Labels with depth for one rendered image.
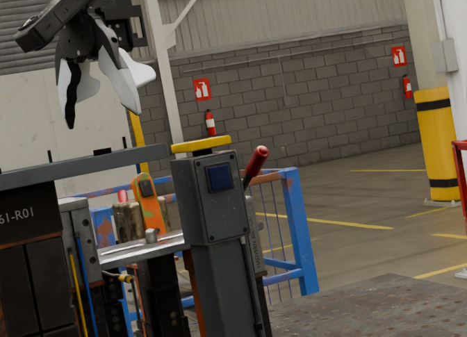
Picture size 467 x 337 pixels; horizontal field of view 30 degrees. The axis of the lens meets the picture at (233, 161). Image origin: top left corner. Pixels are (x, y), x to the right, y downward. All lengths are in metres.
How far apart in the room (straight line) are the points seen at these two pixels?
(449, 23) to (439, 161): 3.34
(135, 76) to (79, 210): 0.24
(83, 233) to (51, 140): 8.00
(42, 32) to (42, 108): 8.17
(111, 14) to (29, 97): 8.12
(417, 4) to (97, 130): 3.51
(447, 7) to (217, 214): 4.13
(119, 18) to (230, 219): 0.29
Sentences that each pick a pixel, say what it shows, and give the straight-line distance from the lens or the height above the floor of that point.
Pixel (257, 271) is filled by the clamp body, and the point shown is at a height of 0.95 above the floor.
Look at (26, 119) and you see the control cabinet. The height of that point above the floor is 1.52.
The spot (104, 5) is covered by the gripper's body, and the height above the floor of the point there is 1.35.
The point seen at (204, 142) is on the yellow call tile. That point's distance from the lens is 1.10.
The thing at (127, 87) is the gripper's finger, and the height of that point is 1.24.
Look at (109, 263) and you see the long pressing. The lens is 1.34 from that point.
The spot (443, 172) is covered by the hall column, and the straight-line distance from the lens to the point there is 8.32.
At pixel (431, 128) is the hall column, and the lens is 8.35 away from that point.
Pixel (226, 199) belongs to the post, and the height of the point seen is 1.08.
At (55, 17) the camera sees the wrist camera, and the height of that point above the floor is 1.33.
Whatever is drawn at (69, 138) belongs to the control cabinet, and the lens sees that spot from 9.23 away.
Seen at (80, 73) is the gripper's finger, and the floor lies 1.27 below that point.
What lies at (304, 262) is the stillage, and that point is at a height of 0.59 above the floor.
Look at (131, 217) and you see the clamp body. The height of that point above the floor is 1.03.
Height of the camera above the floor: 1.18
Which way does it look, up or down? 3 degrees down
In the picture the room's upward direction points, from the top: 10 degrees counter-clockwise
